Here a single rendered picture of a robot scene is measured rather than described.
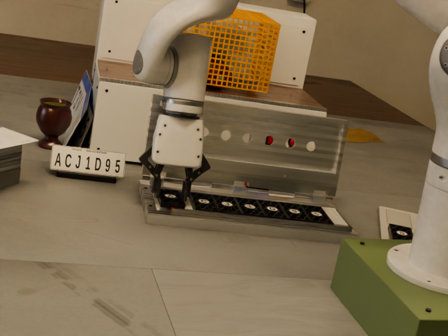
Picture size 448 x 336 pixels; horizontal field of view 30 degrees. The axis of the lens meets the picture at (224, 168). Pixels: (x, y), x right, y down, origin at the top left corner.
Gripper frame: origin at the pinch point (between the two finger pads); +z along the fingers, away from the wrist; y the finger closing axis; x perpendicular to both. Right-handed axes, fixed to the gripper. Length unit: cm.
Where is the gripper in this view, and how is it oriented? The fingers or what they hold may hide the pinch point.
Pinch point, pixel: (171, 190)
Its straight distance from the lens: 170.1
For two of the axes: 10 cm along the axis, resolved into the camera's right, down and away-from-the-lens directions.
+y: 9.7, 1.1, 2.2
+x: -2.1, -1.1, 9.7
